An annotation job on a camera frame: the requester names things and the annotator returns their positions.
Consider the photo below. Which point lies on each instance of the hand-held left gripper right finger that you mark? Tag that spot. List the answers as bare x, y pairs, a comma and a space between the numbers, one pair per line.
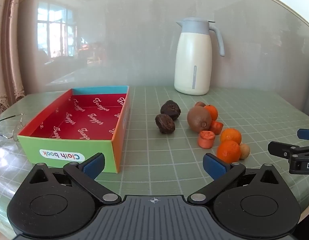
214, 166

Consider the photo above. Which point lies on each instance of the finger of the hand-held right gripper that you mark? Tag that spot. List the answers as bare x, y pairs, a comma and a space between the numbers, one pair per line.
282, 148
307, 134

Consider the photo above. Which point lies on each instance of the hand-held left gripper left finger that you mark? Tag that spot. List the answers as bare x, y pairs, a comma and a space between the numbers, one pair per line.
94, 165

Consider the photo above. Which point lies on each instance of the orange mandarin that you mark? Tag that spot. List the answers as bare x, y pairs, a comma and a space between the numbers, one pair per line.
230, 135
228, 152

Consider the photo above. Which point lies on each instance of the orange carrot piece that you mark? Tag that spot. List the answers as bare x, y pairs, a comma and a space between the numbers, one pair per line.
206, 139
217, 127

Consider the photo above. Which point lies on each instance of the colourful cardboard box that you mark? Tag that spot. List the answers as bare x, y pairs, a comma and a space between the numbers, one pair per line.
69, 152

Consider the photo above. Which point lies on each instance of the tan longan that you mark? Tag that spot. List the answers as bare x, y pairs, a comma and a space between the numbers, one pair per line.
245, 151

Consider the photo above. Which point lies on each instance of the brown kiwi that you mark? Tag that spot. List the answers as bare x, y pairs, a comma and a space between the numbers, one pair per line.
198, 118

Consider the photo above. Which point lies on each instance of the small orange with green stem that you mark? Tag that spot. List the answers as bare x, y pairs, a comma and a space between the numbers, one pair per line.
212, 111

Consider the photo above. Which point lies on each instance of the small brown round fruit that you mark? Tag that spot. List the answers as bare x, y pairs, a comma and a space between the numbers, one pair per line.
200, 104

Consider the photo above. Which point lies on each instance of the dark wrinkled passion fruit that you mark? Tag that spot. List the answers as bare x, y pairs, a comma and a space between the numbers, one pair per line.
165, 123
172, 108

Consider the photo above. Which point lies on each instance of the green checked tablecloth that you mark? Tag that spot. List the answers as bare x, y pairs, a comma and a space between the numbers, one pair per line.
149, 145

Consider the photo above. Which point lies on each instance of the metal-framed eyeglasses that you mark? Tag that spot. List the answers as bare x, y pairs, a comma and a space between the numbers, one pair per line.
19, 126

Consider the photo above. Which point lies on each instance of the white thermos jug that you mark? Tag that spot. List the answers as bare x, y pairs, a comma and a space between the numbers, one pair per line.
192, 55

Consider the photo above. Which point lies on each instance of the beige lace curtain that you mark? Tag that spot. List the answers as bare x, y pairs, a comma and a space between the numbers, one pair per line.
7, 55

